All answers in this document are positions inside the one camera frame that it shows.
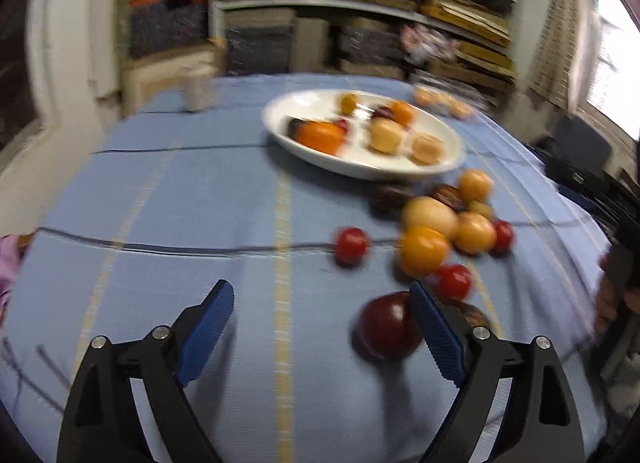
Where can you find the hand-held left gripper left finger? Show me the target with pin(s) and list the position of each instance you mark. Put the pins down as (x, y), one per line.
(205, 335)

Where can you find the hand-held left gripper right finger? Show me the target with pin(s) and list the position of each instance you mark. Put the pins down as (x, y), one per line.
(437, 335)

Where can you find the dark red plum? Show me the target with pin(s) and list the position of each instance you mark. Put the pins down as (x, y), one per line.
(387, 325)
(381, 114)

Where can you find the yellow tomato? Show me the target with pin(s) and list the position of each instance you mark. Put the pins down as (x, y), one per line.
(422, 250)
(348, 103)

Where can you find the small beige round fruit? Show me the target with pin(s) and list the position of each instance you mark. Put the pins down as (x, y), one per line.
(481, 208)

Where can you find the white oval plate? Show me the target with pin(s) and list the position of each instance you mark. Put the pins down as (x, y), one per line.
(357, 157)

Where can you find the beige fruit with brown marks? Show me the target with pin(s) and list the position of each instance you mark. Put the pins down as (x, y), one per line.
(385, 135)

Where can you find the orange mandarin with leaf stub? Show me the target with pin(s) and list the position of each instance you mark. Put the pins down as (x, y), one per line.
(322, 137)

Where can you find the pack of small peach-coloured fruits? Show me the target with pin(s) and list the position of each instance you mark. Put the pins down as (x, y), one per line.
(442, 100)

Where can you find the person's right hand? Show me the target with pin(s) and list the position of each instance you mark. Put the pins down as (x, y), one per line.
(607, 303)

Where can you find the dark jacket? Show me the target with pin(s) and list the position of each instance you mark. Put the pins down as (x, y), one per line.
(575, 180)

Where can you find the large beige round fruit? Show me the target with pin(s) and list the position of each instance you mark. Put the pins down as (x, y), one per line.
(429, 215)

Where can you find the blue chair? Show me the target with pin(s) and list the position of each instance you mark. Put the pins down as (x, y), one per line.
(582, 143)

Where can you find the blue checked tablecloth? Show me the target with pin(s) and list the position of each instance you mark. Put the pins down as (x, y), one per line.
(200, 203)

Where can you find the carved wooden chair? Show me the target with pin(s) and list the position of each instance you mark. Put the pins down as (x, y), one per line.
(22, 241)

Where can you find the purple cloth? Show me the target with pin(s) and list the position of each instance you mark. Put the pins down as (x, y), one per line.
(7, 263)

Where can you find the beige checked curtain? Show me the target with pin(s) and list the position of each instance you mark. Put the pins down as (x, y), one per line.
(555, 43)

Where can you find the silver drink can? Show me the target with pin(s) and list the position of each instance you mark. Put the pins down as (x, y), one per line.
(196, 90)

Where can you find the clear plastic clamshell box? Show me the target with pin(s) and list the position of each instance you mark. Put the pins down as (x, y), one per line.
(450, 88)

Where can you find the pink plastic bag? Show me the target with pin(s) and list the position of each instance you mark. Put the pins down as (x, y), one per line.
(430, 43)

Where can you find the stack of dark grey boxes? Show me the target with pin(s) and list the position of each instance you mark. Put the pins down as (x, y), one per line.
(370, 40)
(257, 45)

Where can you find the stacks of tan flat boxes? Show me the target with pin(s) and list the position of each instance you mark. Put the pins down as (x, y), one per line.
(465, 8)

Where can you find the grey patterned upright box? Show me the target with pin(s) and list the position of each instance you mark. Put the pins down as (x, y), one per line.
(312, 45)

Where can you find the white leaning panel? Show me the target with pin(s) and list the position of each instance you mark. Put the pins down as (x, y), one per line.
(102, 43)

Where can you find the stack of blue patterned boxes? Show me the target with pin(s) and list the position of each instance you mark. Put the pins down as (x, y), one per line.
(167, 25)

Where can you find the green marbled board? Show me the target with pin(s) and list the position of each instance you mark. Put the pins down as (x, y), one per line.
(122, 8)

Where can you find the window with white frame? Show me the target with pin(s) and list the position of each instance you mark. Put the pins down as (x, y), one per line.
(615, 68)
(15, 68)

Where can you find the cream picture frame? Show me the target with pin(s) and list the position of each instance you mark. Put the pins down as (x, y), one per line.
(160, 80)

